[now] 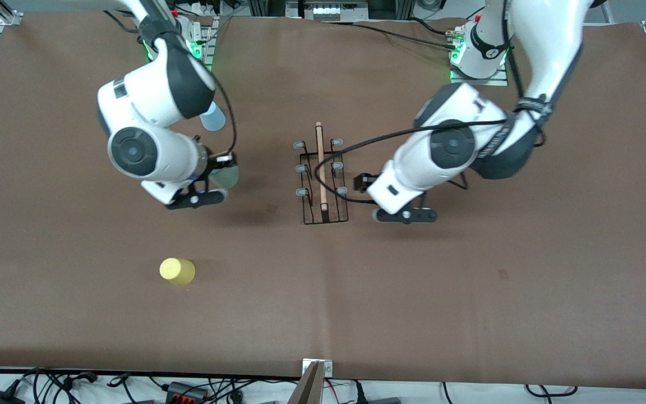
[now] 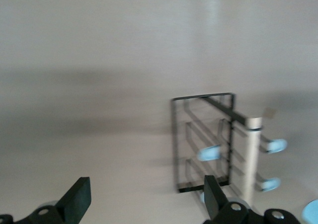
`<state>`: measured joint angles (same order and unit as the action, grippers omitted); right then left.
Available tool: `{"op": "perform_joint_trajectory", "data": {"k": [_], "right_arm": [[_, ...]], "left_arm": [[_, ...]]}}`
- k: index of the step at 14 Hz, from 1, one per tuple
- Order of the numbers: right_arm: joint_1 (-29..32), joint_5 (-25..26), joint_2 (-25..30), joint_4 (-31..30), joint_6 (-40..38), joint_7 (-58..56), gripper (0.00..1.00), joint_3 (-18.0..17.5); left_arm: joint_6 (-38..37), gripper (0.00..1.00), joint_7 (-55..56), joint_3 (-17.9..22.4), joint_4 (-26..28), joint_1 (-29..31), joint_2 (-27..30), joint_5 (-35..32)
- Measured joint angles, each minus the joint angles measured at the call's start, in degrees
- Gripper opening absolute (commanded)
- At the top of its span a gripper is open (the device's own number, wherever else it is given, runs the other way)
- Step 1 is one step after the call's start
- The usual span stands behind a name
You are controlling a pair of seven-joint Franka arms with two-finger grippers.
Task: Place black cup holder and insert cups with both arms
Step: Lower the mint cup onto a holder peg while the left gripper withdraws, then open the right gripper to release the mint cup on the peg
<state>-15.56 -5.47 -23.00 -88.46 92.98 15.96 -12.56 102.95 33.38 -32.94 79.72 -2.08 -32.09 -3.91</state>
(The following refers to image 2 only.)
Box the black wire cup holder rack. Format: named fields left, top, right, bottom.
left=170, top=92, right=288, bottom=209

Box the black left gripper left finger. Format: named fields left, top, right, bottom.
left=14, top=176, right=92, bottom=224

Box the light blue plastic cup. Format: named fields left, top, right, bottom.
left=302, top=200, right=318, bottom=224

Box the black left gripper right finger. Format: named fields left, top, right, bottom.
left=203, top=175, right=249, bottom=224

